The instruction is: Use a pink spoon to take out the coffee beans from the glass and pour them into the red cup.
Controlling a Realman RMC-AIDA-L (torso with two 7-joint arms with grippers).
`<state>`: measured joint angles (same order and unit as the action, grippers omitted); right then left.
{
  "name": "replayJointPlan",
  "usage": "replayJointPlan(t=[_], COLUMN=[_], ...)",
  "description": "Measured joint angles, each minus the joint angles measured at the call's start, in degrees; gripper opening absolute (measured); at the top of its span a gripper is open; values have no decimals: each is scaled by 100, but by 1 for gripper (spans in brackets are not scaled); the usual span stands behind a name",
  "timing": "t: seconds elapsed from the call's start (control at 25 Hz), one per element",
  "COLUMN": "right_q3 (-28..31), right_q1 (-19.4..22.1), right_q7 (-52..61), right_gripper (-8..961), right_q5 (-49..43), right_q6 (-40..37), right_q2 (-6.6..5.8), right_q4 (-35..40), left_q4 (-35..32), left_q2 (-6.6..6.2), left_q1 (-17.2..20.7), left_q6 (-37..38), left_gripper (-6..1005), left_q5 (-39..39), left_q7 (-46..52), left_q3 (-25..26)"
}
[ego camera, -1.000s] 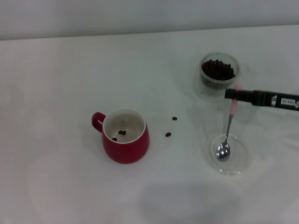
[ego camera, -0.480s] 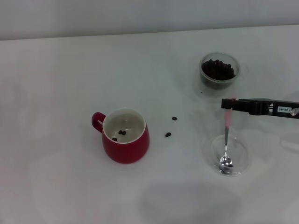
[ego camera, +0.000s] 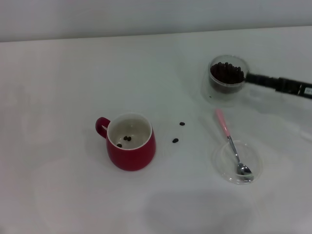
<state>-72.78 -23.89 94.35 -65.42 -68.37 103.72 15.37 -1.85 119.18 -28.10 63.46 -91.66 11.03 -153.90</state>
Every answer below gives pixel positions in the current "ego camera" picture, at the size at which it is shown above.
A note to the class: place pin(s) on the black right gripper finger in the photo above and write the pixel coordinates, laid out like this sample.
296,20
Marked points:
262,79

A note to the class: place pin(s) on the clear glass saucer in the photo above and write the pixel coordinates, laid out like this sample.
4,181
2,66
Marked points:
224,165

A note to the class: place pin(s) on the clear glass cup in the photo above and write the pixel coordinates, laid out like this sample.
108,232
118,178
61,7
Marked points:
207,90

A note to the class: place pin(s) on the red ceramic mug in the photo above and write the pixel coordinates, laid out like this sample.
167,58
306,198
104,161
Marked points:
131,158

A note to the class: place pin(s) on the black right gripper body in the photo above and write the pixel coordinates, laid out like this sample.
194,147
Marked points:
292,86

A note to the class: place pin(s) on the coffee beans pile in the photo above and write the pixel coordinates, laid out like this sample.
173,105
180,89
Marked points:
226,73

